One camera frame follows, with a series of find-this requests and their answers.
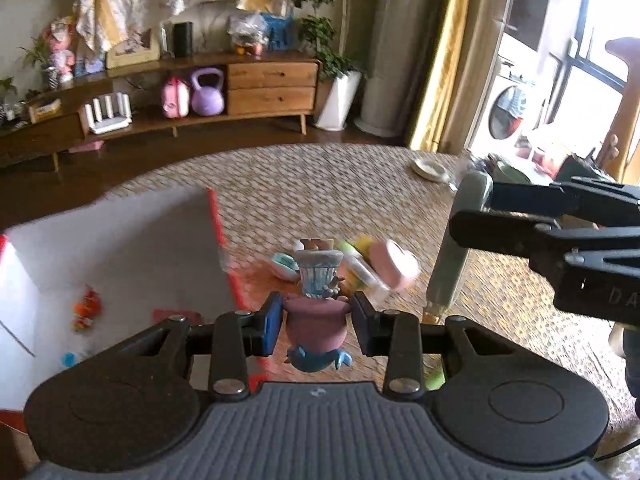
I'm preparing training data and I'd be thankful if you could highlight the potted tree white planter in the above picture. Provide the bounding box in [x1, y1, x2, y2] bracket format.
[287, 0, 374, 132]

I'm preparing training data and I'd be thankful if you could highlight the small cardboard box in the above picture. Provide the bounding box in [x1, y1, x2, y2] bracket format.
[27, 99, 64, 124]

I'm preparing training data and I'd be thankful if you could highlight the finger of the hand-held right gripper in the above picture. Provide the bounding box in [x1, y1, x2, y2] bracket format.
[486, 175, 640, 229]
[448, 209, 640, 264]

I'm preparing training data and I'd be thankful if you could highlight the patterned floral tablecloth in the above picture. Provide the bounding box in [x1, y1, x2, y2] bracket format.
[100, 142, 640, 480]

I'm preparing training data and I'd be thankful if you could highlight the teal utensil holder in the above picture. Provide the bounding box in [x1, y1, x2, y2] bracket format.
[556, 135, 622, 184]

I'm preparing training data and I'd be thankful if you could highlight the blue printed bag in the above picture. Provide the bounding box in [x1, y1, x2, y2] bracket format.
[262, 7, 296, 52]

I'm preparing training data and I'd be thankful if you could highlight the wooden sideboard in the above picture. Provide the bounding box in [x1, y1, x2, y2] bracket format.
[0, 50, 322, 172]

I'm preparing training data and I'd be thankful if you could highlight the purple kettlebell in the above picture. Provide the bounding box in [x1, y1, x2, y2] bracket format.
[189, 67, 226, 116]

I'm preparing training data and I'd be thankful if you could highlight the yellow carton box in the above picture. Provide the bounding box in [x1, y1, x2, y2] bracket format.
[340, 236, 386, 261]

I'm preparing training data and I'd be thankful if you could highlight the white dish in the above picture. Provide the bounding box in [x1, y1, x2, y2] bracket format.
[411, 157, 449, 181]

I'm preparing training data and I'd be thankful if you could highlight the teal oval gadget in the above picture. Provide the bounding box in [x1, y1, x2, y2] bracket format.
[270, 252, 301, 281]

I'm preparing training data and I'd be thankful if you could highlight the black speaker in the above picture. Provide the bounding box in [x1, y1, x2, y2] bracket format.
[172, 21, 195, 59]

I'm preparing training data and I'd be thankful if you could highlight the brown curved post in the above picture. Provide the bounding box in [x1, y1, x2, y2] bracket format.
[604, 37, 640, 184]

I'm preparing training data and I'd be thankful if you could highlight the pink heart-shaped box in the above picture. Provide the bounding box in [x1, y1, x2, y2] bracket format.
[370, 239, 421, 292]

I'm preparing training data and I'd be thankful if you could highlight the small potted plant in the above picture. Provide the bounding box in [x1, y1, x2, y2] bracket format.
[20, 35, 61, 91]

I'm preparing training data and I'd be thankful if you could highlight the orange small toy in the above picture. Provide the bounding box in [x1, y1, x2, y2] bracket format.
[71, 284, 104, 332]

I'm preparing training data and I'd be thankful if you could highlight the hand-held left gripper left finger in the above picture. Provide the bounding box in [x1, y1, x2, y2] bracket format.
[125, 291, 285, 401]

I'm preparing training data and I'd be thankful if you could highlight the pink doll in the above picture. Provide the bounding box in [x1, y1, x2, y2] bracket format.
[42, 16, 79, 84]

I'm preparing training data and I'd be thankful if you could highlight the pale green oblong case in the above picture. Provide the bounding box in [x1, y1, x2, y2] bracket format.
[426, 170, 495, 317]

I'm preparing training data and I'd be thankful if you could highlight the green label pill bottle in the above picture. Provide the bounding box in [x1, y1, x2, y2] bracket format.
[345, 255, 391, 294]

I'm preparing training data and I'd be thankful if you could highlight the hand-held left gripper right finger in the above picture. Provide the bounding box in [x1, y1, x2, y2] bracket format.
[351, 291, 508, 401]

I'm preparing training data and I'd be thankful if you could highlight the white washing machine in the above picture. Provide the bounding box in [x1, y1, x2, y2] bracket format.
[466, 61, 539, 154]

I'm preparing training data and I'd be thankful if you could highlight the pink toy case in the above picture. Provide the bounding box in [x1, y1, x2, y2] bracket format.
[161, 77, 191, 120]

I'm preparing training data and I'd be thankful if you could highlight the white router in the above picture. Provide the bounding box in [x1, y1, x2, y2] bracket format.
[82, 92, 134, 135]

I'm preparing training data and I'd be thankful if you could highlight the clear drinking glass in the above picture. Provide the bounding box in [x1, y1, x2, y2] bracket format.
[449, 152, 482, 196]

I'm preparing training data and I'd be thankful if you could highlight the wooden picture frame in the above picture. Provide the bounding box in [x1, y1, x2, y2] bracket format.
[105, 27, 161, 70]

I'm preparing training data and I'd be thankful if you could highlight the green mug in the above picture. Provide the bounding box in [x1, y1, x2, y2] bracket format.
[494, 161, 532, 186]

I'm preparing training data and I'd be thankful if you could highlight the clear plastic bag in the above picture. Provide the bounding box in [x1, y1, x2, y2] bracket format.
[227, 12, 269, 56]

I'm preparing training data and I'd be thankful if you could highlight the white round decor panel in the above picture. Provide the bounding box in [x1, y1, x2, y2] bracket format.
[172, 1, 241, 54]

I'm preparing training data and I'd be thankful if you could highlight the red cardboard box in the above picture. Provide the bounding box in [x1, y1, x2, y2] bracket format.
[0, 186, 273, 433]

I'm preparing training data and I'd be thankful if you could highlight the yellow curtain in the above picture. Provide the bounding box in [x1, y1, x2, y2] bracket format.
[406, 0, 479, 154]

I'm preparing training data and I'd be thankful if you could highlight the pink blue cartoon figurine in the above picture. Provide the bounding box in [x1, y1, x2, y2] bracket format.
[283, 236, 354, 374]

